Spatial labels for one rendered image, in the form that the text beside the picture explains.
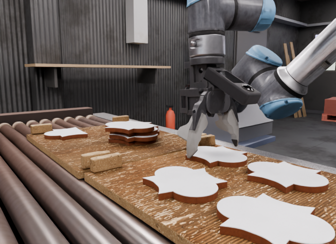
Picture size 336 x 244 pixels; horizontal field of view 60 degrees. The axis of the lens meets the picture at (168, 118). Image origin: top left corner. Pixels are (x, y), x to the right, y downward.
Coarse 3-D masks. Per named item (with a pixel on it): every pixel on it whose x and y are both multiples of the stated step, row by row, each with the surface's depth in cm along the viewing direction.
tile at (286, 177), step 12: (252, 168) 52; (264, 168) 52; (276, 168) 52; (288, 168) 52; (300, 168) 52; (252, 180) 49; (264, 180) 48; (276, 180) 46; (288, 180) 46; (300, 180) 46; (312, 180) 46; (324, 180) 46; (312, 192) 44
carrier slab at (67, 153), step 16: (80, 128) 94; (96, 128) 94; (48, 144) 74; (64, 144) 74; (80, 144) 74; (96, 144) 74; (112, 144) 74; (144, 144) 74; (160, 144) 74; (176, 144) 74; (64, 160) 60; (80, 160) 60; (128, 160) 60; (80, 176) 54
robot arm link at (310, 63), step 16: (320, 32) 80; (304, 48) 83; (320, 48) 78; (288, 64) 87; (304, 64) 82; (320, 64) 80; (256, 80) 93; (272, 80) 88; (288, 80) 85; (304, 80) 84; (272, 96) 88; (288, 96) 86; (272, 112) 89; (288, 112) 91
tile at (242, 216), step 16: (224, 208) 37; (240, 208) 37; (256, 208) 37; (272, 208) 37; (288, 208) 37; (304, 208) 37; (224, 224) 33; (240, 224) 33; (256, 224) 33; (272, 224) 33; (288, 224) 33; (304, 224) 33; (320, 224) 33; (256, 240) 31; (272, 240) 30; (288, 240) 30; (304, 240) 30; (320, 240) 30
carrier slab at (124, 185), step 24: (216, 144) 74; (120, 168) 55; (144, 168) 55; (192, 168) 55; (216, 168) 55; (240, 168) 55; (312, 168) 55; (120, 192) 44; (144, 192) 44; (240, 192) 44; (264, 192) 44; (288, 192) 44; (144, 216) 38; (168, 216) 37; (192, 216) 37; (216, 216) 37; (192, 240) 32; (216, 240) 32; (240, 240) 32
